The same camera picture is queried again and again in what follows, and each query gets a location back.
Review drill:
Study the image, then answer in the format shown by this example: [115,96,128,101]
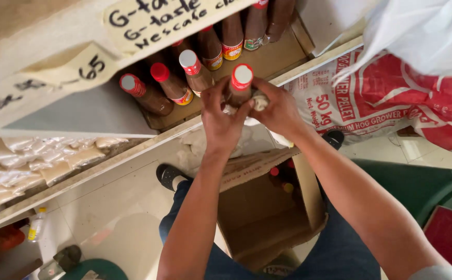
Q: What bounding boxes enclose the sauce bottle with grey-topped cap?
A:
[224,63,254,110]

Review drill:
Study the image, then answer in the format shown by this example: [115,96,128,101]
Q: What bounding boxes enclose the green round lid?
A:
[60,258,129,280]

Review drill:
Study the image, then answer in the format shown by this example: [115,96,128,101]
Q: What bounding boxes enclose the green plastic container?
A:
[351,159,452,227]

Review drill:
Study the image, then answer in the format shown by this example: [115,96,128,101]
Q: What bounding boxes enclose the person's black left shoe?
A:
[156,163,194,192]

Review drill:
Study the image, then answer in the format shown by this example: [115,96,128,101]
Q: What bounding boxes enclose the pile of clear sugar packets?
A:
[0,136,130,207]

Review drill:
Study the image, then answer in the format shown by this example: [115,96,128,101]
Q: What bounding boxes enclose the brown cardboard tray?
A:
[142,13,316,131]

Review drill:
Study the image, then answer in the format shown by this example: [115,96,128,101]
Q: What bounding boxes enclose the handwritten paper price label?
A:
[19,42,120,95]

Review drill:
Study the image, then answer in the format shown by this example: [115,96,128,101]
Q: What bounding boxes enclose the handwritten cardboard sign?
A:
[103,0,258,56]

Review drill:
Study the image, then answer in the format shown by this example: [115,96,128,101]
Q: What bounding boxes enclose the white and red feed sack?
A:
[283,47,452,161]

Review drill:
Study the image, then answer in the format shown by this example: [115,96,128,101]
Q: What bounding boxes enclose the person's black shoe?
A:
[156,163,194,192]
[321,129,345,151]

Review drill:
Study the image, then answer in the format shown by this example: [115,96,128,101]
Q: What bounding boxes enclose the white cleaning cloth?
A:
[222,90,295,149]

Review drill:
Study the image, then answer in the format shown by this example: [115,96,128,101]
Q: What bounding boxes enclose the crumpled white plastic sheet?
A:
[176,125,254,177]

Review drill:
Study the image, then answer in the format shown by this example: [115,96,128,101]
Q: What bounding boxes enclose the person's black right shoe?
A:
[321,129,345,151]

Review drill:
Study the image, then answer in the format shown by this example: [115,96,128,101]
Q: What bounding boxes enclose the white plastic bag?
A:
[332,0,452,89]

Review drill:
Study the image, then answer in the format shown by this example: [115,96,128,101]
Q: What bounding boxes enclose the person's right hand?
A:
[250,77,309,143]

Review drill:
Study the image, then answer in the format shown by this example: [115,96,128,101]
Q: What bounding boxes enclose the person's blue jeans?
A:
[158,180,383,280]

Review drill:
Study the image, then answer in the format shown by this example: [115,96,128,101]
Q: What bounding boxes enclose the person's left hand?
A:
[201,76,255,156]

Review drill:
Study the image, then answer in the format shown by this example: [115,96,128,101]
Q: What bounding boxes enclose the person's grey sleeve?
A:
[406,264,452,280]

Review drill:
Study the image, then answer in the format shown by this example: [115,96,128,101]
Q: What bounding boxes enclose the row of brown sauce bottles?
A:
[119,0,297,117]

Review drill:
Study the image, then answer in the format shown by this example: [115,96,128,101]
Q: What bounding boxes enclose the open brown cardboard box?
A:
[215,146,328,274]

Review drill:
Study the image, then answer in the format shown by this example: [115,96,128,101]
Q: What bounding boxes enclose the white wooden shelf unit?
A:
[0,0,366,239]

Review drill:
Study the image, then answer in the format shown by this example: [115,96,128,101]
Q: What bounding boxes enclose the small clear yellow-labelled bottle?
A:
[27,207,48,243]

